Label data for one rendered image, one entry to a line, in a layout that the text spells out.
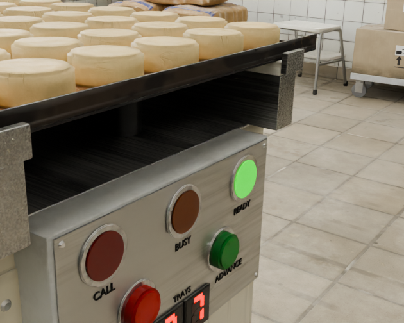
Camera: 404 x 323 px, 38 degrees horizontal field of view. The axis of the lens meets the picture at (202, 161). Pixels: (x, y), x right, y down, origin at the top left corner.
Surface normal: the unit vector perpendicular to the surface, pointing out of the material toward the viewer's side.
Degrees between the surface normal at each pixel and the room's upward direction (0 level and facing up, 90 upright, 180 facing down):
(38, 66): 0
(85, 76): 90
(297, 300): 0
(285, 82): 90
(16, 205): 90
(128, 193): 0
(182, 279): 90
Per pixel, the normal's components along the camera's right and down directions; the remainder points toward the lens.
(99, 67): -0.03, 0.35
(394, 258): 0.03, -0.94
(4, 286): 0.81, 0.22
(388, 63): -0.52, 0.33
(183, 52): 0.56, 0.30
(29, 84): 0.28, 0.34
